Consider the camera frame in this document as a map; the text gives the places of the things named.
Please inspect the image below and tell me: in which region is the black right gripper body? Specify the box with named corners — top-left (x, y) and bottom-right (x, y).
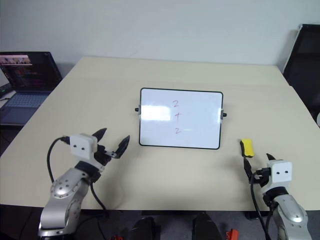
top-left (251, 166), bottom-right (272, 189)

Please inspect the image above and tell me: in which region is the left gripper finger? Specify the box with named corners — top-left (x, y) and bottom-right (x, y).
top-left (91, 127), bottom-right (108, 146)
top-left (114, 135), bottom-right (131, 160)

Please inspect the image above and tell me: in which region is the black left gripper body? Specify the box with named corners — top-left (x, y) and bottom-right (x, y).
top-left (93, 144), bottom-right (119, 173)

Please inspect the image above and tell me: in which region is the yellow and black eraser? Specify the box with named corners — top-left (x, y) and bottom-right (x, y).
top-left (239, 138), bottom-right (255, 159)

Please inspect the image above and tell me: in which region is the small black-framed whiteboard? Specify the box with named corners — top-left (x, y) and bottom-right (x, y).
top-left (133, 87), bottom-right (227, 151)

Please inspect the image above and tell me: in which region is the small orange-red object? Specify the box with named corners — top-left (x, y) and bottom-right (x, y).
top-left (225, 228), bottom-right (239, 240)

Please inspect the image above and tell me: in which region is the dark rounded shape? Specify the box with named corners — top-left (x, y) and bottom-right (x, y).
top-left (129, 216), bottom-right (162, 240)
top-left (191, 212), bottom-right (224, 240)

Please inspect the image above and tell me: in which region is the open dark laptop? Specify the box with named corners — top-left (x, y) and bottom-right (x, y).
top-left (0, 51), bottom-right (63, 126)

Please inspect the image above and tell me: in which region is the black office chair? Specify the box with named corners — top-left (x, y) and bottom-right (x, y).
top-left (282, 23), bottom-right (320, 113)

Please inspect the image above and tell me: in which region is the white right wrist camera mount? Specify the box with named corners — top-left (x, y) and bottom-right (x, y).
top-left (265, 159), bottom-right (293, 188)

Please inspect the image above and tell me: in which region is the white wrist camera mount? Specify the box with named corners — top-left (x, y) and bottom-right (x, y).
top-left (265, 159), bottom-right (293, 188)
top-left (69, 134), bottom-right (98, 161)

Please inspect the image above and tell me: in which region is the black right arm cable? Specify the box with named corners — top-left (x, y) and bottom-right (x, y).
top-left (249, 172), bottom-right (273, 240)

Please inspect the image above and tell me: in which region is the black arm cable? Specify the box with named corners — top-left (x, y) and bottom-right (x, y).
top-left (249, 172), bottom-right (273, 240)
top-left (46, 135), bottom-right (108, 211)

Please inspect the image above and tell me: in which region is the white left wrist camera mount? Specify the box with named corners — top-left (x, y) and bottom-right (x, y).
top-left (69, 134), bottom-right (98, 161)

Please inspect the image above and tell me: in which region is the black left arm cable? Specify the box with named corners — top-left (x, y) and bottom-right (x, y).
top-left (46, 135), bottom-right (108, 211)

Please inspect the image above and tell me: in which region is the black table frame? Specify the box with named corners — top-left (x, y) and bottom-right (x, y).
top-left (141, 210), bottom-right (272, 221)

